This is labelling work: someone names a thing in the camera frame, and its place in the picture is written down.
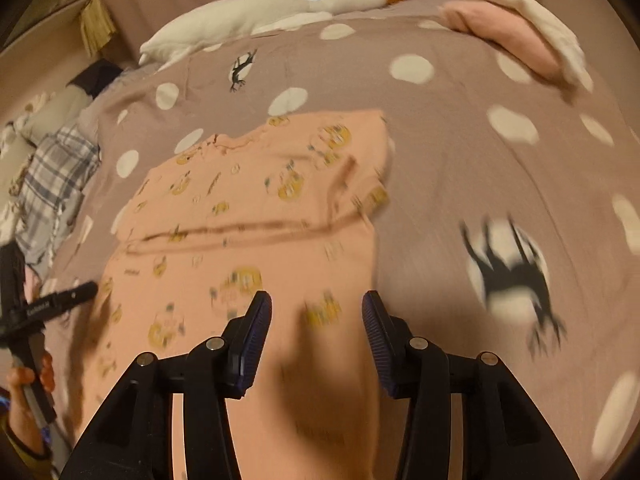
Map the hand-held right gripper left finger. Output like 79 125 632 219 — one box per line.
60 290 273 480

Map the peach printed small shirt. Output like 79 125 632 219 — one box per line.
75 109 392 480

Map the grey pillow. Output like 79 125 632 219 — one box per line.
20 85 95 142

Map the blue plaid cloth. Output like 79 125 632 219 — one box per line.
9 124 102 267

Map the person's left forearm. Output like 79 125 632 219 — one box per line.
0 407 53 473

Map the person's left hand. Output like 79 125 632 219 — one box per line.
2 350 56 443

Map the white goose plush toy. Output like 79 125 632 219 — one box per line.
138 0 409 69

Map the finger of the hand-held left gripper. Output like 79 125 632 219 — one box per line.
40 281 100 319

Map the mauve polka dot blanket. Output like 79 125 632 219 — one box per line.
45 0 640 480

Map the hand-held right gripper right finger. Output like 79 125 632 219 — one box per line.
362 289 581 480

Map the dark cloth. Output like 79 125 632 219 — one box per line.
69 58 124 99

